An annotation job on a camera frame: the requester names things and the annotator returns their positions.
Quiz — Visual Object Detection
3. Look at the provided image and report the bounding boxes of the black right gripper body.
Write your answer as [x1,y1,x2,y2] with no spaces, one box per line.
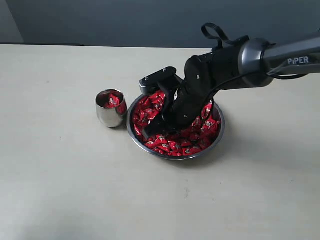
[159,82,213,130]

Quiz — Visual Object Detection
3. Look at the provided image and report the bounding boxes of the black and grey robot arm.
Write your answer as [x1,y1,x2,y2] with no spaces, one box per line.
[139,33,320,138]

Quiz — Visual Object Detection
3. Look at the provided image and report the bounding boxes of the pile of red candies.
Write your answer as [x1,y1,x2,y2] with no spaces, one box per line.
[132,89,222,157]

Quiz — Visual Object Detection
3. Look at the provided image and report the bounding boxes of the stainless steel bowl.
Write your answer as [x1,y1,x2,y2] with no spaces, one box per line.
[126,86,226,161]

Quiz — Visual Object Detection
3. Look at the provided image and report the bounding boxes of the stainless steel cup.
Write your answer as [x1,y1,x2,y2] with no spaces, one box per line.
[95,89,128,128]

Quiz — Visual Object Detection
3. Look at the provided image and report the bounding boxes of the red candies in cup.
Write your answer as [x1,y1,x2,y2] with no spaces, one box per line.
[101,90,123,109]

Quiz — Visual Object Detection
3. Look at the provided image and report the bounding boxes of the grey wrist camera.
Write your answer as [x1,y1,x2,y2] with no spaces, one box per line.
[139,66,183,96]

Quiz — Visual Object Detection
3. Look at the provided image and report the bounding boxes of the black cable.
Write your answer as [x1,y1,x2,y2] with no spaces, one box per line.
[201,22,320,106]

